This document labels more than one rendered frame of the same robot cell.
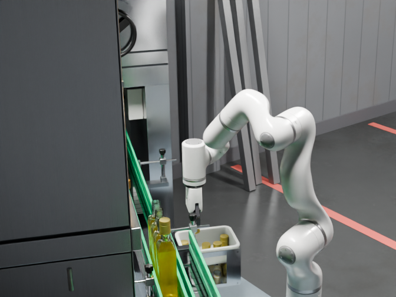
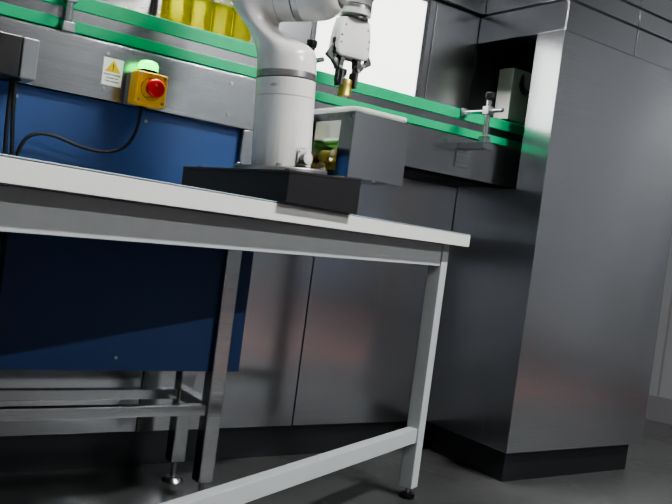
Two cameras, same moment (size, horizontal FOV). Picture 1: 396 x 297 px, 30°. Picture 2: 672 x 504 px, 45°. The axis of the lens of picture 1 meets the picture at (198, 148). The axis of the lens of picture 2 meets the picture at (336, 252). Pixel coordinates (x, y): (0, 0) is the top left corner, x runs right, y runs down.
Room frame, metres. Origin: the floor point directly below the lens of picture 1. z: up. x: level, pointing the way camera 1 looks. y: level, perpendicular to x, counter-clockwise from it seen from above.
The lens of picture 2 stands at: (1.66, -1.89, 0.71)
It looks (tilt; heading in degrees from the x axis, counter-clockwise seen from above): 1 degrees down; 67
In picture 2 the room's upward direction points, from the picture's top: 8 degrees clockwise
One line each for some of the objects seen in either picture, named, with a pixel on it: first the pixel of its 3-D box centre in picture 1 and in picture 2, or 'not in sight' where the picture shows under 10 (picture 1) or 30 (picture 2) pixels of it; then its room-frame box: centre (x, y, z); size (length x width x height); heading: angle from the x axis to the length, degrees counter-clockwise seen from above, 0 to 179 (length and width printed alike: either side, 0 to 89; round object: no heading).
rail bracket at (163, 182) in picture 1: (157, 173); (479, 130); (2.97, 0.18, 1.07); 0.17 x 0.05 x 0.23; 102
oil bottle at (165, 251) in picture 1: (167, 269); (173, 25); (2.02, 0.11, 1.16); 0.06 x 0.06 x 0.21; 12
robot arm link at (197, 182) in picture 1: (194, 178); (355, 13); (2.45, 0.02, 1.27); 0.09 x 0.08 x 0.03; 9
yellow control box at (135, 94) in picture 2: not in sight; (145, 91); (1.94, -0.11, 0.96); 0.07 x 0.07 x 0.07; 12
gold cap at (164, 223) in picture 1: (164, 225); not in sight; (2.02, 0.11, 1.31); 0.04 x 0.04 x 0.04
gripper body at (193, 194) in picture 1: (194, 194); (351, 37); (2.45, 0.02, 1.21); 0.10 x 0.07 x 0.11; 9
